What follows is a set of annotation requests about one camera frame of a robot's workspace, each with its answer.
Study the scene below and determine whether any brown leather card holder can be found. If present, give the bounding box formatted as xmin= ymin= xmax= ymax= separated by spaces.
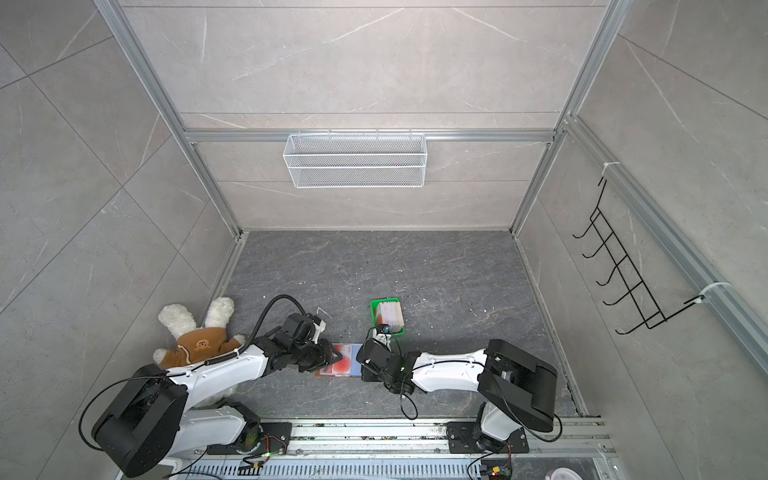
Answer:
xmin=316 ymin=343 xmax=362 ymax=378

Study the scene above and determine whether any green plastic card bin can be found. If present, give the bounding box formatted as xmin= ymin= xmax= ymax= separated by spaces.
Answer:
xmin=370 ymin=298 xmax=406 ymax=336

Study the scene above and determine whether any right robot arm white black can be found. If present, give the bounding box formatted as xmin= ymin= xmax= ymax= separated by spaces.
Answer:
xmin=356 ymin=336 xmax=562 ymax=444

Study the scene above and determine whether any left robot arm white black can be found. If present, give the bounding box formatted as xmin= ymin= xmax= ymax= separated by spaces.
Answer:
xmin=80 ymin=312 xmax=343 ymax=478

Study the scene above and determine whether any stack of cards in bin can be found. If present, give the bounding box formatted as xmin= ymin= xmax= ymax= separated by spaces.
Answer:
xmin=374 ymin=301 xmax=404 ymax=333

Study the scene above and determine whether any white teddy bear brown shirt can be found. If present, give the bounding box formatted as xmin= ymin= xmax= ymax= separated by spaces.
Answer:
xmin=153 ymin=297 xmax=246 ymax=369

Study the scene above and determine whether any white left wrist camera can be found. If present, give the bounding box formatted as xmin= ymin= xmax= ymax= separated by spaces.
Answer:
xmin=308 ymin=314 xmax=327 ymax=343

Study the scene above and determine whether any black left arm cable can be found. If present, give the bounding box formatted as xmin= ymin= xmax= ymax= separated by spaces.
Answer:
xmin=239 ymin=293 xmax=308 ymax=355

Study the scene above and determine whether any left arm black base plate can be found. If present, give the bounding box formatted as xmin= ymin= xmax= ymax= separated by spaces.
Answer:
xmin=207 ymin=422 xmax=293 ymax=456

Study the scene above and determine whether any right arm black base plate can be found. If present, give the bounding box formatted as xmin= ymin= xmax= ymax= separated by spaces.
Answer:
xmin=446 ymin=421 xmax=530 ymax=454

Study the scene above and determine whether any white wire mesh basket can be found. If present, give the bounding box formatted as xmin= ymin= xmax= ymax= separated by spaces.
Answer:
xmin=283 ymin=133 xmax=428 ymax=189

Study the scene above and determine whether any aluminium front rail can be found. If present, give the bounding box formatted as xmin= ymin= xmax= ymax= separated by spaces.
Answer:
xmin=116 ymin=418 xmax=616 ymax=460

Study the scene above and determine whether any black wire hook rack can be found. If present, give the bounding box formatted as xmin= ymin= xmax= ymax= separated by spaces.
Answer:
xmin=571 ymin=177 xmax=706 ymax=336

